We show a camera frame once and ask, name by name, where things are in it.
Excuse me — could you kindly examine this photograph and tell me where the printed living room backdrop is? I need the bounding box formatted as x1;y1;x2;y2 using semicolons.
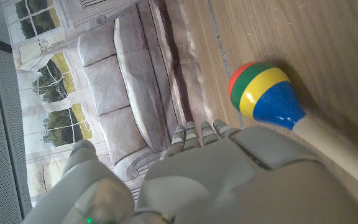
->
1;0;217;206

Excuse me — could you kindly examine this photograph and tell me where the grey tape outline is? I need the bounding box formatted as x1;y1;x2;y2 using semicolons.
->
208;0;246;129

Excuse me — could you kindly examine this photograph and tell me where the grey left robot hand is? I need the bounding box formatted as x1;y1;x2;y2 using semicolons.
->
22;119;358;224

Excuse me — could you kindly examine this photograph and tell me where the colourful striped wooden maraca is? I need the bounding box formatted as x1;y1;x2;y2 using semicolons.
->
227;61;358;198

